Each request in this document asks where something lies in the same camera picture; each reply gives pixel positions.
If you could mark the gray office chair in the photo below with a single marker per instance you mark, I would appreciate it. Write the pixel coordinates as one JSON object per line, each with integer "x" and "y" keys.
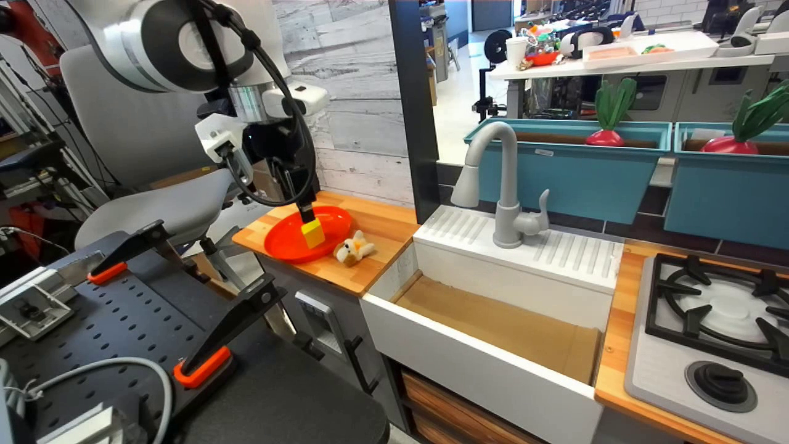
{"x": 138, "y": 140}

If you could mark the gray toy faucet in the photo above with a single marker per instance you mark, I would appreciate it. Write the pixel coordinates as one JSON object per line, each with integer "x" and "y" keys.
{"x": 509, "y": 182}

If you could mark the red-orange plastic bowl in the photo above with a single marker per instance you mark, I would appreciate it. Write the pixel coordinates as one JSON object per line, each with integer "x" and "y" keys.
{"x": 287, "y": 237}

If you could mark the red radish plush toy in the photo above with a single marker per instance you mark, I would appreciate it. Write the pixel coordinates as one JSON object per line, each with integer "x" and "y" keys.
{"x": 612, "y": 102}
{"x": 754, "y": 115}

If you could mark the aluminium rail with bracket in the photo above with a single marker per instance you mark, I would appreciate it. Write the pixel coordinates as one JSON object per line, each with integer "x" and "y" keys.
{"x": 33, "y": 311}
{"x": 76, "y": 426}

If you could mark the orange black bar clamp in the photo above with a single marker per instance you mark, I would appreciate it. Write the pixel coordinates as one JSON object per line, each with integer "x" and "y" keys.
{"x": 199, "y": 369}
{"x": 106, "y": 273}

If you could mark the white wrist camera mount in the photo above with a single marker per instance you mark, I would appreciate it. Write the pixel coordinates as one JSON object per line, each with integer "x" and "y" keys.
{"x": 218, "y": 136}

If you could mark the white plush dog toy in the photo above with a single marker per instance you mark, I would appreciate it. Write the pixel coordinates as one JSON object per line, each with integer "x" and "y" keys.
{"x": 355, "y": 250}

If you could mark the yellow block toy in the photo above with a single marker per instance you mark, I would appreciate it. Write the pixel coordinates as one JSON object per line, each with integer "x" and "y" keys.
{"x": 313, "y": 236}

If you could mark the black office chair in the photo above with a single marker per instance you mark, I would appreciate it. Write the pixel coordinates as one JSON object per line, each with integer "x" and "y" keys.
{"x": 495, "y": 45}

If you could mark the gray toy stove top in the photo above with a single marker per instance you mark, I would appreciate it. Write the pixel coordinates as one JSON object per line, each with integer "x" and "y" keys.
{"x": 657, "y": 387}

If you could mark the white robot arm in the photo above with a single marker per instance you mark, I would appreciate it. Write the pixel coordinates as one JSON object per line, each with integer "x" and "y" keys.
{"x": 124, "y": 40}

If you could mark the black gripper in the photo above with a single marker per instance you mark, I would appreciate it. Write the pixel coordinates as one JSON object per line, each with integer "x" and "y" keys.
{"x": 279, "y": 156}

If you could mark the black perforated base board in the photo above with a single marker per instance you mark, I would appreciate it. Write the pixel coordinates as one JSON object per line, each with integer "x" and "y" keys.
{"x": 106, "y": 330}

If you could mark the wooden toy kitchen unit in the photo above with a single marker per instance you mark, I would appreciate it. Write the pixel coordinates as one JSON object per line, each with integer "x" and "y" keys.
{"x": 372, "y": 225}

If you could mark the white background table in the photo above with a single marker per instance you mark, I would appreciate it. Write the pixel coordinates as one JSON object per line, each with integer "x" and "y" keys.
{"x": 641, "y": 62}

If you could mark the black upright post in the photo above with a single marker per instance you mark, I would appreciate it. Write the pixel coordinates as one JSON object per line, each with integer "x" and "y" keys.
{"x": 410, "y": 108}

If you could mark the white toy sink basin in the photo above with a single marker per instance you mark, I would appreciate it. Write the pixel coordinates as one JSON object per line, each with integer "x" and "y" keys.
{"x": 459, "y": 372}

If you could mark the black stove burner grate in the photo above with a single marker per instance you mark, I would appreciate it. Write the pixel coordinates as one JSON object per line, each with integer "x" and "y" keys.
{"x": 660, "y": 304}

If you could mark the teal storage bin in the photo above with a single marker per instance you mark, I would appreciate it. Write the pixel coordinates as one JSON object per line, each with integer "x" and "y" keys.
{"x": 557, "y": 176}
{"x": 723, "y": 200}

